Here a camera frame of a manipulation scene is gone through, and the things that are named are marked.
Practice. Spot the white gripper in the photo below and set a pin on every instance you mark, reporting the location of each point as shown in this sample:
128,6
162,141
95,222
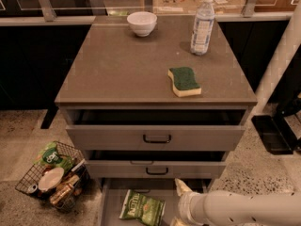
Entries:
184,203

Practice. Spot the green jalapeno chip bag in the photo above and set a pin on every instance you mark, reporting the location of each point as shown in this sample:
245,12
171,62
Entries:
145,209

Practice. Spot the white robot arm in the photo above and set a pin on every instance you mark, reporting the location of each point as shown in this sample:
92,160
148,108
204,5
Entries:
223,208

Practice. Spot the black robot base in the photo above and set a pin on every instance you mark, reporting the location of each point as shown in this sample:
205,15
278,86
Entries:
275,132

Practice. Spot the grey bottom drawer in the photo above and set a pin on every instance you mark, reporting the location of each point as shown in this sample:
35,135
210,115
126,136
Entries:
114,192

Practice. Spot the grey drawer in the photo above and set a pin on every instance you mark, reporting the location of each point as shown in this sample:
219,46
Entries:
114,192
157,130
155,164

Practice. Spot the grey middle drawer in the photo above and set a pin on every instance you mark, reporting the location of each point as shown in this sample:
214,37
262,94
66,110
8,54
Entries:
155,164

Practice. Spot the grey drawer cabinet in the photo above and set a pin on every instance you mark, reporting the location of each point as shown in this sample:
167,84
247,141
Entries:
115,69

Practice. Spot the grey top drawer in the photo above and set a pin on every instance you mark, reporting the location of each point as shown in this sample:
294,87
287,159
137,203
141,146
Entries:
157,130

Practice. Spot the green snack bag in basket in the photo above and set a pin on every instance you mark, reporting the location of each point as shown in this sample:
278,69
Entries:
50,156

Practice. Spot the brown snack packet in basket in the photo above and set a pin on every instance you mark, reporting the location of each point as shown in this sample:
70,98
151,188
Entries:
64,190

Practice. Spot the green and yellow sponge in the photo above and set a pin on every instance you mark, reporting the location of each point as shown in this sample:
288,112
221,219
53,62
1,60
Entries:
184,82

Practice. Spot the white bowl in basket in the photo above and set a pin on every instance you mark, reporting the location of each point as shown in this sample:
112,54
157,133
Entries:
51,179

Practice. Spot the soda can in basket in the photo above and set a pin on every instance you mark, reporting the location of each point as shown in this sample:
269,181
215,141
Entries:
32,189

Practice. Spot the white ceramic bowl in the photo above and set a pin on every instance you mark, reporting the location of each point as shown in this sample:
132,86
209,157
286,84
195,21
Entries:
142,23

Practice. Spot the clear plastic water bottle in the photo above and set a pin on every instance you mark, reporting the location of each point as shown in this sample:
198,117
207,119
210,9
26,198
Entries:
202,28

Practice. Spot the black wire basket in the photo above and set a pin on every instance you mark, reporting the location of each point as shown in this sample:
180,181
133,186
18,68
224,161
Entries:
35,173

